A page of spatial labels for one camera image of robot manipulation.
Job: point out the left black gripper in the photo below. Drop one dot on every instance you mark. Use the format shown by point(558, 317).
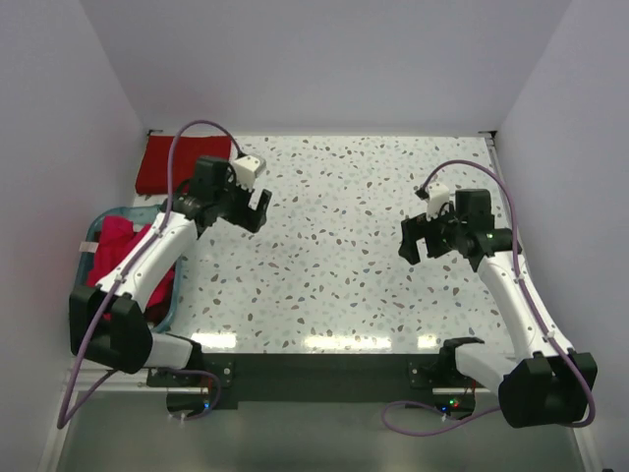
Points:
point(253, 220)

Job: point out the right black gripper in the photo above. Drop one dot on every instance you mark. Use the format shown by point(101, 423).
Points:
point(419, 227)

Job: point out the bright pink-red t-shirt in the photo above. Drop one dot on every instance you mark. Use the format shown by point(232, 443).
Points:
point(116, 239)

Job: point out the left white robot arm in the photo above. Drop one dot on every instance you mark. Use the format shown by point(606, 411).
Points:
point(107, 323)

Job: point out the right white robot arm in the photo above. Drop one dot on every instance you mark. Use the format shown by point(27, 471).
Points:
point(545, 380)

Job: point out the folded dark red t-shirt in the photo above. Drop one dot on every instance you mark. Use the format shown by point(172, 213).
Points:
point(152, 176)

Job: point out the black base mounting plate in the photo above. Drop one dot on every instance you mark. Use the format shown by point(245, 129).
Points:
point(319, 378)

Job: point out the teal plastic basket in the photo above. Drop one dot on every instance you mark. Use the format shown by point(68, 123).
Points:
point(140, 216)

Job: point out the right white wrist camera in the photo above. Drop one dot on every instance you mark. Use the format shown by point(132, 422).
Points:
point(436, 196)

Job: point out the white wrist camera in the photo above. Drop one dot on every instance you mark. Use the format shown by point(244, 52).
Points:
point(436, 196)
point(247, 169)

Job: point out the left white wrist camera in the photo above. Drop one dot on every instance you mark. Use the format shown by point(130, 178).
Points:
point(247, 169)

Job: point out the aluminium frame rail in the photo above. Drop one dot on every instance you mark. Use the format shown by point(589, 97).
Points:
point(90, 372)

